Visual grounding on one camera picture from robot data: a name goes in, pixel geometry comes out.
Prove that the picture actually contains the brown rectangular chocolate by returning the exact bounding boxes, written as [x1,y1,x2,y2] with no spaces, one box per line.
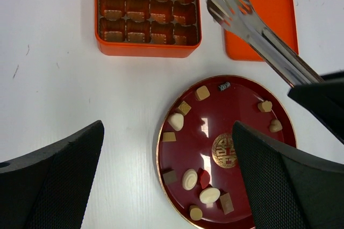
[219,193,234,215]

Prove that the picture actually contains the white oval chocolate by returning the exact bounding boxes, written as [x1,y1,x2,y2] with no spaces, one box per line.
[199,187,220,204]

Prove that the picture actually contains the metal tongs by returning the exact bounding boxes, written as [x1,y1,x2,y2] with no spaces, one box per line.
[206,0,324,87]

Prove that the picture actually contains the orange box lid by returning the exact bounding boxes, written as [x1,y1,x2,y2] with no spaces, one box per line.
[224,0,298,62]

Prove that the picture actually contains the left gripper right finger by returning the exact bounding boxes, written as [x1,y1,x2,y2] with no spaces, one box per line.
[232,121,343,228]

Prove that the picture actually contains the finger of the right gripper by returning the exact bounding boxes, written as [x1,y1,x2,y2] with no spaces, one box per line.
[288,71,343,142]

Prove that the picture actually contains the tan cylinder chocolate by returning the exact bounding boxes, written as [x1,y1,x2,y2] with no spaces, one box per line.
[189,205,203,221]

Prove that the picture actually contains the tan round chocolate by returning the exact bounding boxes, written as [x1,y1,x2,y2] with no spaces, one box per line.
[162,132,176,142]

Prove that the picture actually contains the tan square chocolate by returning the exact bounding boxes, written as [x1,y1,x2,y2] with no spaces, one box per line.
[195,85,210,101]

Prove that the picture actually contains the dark brown square chocolate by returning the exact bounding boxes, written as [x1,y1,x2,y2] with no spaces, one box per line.
[162,170,178,185]

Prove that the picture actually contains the cream round chocolate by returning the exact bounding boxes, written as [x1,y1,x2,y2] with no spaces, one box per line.
[168,113,184,131]

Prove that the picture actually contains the orange compartment chocolate box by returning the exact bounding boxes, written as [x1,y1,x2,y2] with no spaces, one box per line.
[94,0,202,58]

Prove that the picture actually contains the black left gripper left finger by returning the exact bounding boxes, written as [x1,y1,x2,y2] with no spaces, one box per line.
[1,120,104,228]

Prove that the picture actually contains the tan heart chocolate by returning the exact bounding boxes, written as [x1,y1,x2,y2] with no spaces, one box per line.
[269,119,283,133]

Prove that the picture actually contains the round red plate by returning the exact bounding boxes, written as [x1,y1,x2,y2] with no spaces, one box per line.
[156,75,297,228]

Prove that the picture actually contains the dark small chocolate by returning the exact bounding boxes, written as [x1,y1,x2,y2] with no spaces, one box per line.
[218,82,231,91]

